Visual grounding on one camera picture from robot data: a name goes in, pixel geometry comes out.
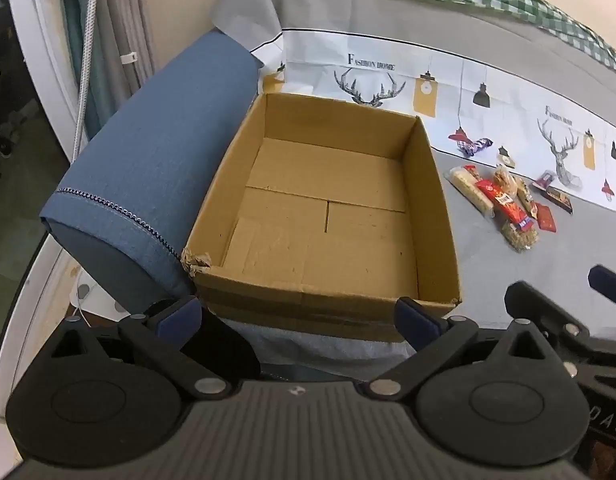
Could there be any grey curtain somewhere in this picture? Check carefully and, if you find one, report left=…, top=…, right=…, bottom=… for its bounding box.
left=95, top=0, right=156, bottom=111

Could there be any clear bread packet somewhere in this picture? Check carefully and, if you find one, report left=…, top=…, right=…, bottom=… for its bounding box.
left=493, top=162, right=519, bottom=196

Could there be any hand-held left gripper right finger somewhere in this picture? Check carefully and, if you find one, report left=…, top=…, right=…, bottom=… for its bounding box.
left=365, top=296, right=551, bottom=403

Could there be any grey printed bed sheet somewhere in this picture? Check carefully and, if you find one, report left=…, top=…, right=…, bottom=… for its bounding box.
left=210, top=0, right=616, bottom=376

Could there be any white nougat bar packet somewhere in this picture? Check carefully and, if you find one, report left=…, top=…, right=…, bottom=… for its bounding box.
left=445, top=166, right=496, bottom=218

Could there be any white door frame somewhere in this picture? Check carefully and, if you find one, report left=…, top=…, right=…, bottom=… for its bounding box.
left=2, top=0, right=83, bottom=161

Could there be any small dark red packet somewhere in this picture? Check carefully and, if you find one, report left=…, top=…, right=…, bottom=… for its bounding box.
left=535, top=202, right=558, bottom=233

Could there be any yellow sausage snack packet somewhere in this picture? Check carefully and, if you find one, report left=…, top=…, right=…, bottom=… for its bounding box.
left=515, top=177, right=539, bottom=218

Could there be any white braided cord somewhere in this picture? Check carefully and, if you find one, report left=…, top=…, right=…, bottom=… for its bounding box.
left=70, top=0, right=99, bottom=161

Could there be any teal curtain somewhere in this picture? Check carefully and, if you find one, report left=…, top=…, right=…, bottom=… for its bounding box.
left=55, top=0, right=103, bottom=136

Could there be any round oat cake packet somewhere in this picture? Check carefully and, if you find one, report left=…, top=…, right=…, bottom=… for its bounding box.
left=500, top=220, right=541, bottom=253

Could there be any cardboard box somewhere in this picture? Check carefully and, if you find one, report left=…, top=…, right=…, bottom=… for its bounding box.
left=180, top=92, right=463, bottom=343

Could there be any large red snack packet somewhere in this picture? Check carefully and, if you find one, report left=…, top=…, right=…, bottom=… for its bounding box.
left=475, top=180, right=536, bottom=233

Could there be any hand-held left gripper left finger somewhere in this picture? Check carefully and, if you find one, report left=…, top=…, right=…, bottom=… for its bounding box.
left=50, top=296, right=236, bottom=403

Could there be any purple candy bar wrapper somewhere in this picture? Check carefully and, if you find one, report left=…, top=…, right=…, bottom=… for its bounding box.
left=460, top=136, right=493, bottom=156

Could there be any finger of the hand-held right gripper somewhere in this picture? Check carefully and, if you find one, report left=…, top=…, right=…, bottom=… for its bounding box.
left=588, top=265, right=616, bottom=306
left=504, top=281, right=596, bottom=348

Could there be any dark brown chocolate packet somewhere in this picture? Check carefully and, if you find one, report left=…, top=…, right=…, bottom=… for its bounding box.
left=543, top=185, right=575, bottom=215

